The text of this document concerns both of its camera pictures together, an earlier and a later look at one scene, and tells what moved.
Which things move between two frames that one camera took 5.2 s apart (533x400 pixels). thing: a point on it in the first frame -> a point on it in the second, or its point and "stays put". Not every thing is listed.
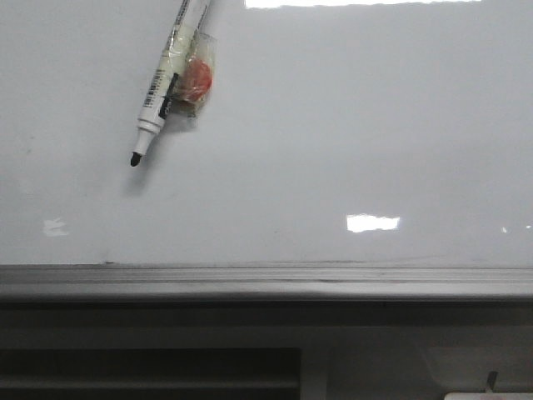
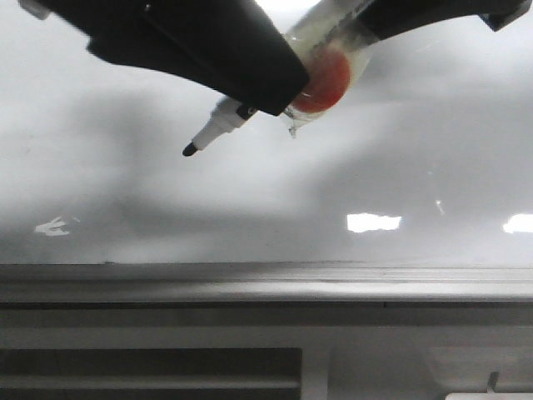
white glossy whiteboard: (338, 132) stays put
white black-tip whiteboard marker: (191, 16) -> (320, 24)
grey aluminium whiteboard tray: (266, 283) stays put
